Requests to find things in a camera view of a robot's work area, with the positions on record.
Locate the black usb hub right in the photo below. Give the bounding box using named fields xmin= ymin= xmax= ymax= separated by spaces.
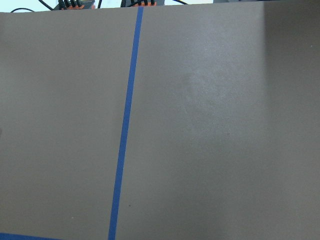
xmin=120 ymin=0 xmax=165 ymax=8

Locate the black usb hub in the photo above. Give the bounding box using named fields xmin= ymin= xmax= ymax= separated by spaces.
xmin=120 ymin=0 xmax=165 ymax=8
xmin=53 ymin=0 xmax=96 ymax=11

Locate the black usb hub left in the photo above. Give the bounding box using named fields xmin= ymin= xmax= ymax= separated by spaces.
xmin=53 ymin=0 xmax=96 ymax=11

